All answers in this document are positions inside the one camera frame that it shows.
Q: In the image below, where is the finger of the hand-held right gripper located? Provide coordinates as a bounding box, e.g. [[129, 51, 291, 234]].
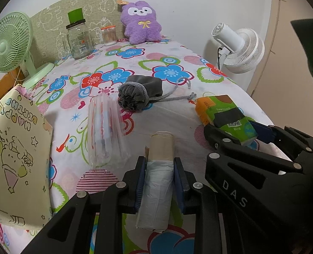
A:
[[249, 120, 313, 164], [204, 124, 305, 212]]

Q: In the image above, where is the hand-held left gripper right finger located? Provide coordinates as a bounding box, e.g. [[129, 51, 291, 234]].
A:
[[172, 157, 234, 254]]

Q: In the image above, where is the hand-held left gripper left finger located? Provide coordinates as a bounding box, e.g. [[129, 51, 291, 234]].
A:
[[21, 156, 148, 254]]

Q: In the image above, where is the white trash bag roll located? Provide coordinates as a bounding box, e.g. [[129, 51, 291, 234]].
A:
[[135, 131, 175, 232]]

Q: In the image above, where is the green tissue pack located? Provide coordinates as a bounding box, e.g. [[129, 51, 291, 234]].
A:
[[195, 94, 260, 146]]

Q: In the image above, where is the yellow cartoon fabric storage box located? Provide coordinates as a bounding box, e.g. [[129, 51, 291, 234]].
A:
[[0, 84, 54, 229]]

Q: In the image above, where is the clear ribbed plastic cup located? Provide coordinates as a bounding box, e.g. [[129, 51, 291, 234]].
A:
[[88, 97, 132, 170]]

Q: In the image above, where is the beige door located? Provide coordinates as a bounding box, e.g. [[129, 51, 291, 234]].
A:
[[245, 0, 313, 112]]

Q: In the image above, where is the white circulator fan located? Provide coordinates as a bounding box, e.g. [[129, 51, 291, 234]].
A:
[[211, 22, 265, 74]]

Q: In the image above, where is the floral tablecloth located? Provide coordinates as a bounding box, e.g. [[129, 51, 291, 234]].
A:
[[0, 34, 292, 254]]

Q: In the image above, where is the small cotton swab jar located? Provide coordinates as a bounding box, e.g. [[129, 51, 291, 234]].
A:
[[101, 25, 118, 45]]

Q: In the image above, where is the glass jar mug green lid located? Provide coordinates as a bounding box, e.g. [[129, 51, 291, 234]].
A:
[[62, 9, 94, 60]]

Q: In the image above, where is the purple plush bunny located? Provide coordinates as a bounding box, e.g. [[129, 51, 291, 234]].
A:
[[116, 0, 163, 44]]

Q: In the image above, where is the green patterned board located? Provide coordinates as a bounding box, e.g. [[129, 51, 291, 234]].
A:
[[29, 0, 123, 70]]

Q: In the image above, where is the green desk fan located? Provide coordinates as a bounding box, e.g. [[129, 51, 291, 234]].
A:
[[0, 12, 56, 88]]

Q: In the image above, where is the black fan power cable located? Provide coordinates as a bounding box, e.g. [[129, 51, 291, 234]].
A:
[[216, 47, 227, 69]]

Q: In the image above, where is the grey drawstring pouch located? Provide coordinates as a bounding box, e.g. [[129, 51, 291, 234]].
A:
[[118, 75, 197, 113]]

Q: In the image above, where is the white fan cord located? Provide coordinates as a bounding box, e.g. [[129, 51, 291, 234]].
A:
[[12, 67, 23, 88]]

